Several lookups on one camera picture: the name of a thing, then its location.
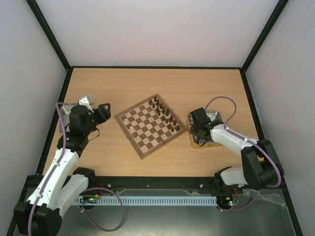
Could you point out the wooden chess board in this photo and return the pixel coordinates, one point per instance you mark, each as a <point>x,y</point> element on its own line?
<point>151,141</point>

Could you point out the black aluminium frame rail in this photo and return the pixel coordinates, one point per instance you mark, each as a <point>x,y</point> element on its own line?
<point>203,185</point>

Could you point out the dark chess piece row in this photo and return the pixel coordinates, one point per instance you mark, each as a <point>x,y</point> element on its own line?
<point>162,118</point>

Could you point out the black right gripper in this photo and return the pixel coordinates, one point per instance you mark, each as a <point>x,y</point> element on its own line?
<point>196,117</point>

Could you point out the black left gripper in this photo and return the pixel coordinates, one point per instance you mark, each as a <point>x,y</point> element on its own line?
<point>104,115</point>

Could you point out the light blue cable duct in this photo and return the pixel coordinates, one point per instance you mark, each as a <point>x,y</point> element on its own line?
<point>154,201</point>

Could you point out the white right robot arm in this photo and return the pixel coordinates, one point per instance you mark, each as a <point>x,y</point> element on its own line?
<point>260,164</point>

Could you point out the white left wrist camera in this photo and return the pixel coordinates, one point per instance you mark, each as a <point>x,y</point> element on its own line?
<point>87,101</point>

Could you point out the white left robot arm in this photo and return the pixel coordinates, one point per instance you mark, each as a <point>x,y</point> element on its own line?
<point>42,213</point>

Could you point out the silver metal tin box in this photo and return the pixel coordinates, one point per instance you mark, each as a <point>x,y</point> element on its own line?
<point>200,143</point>

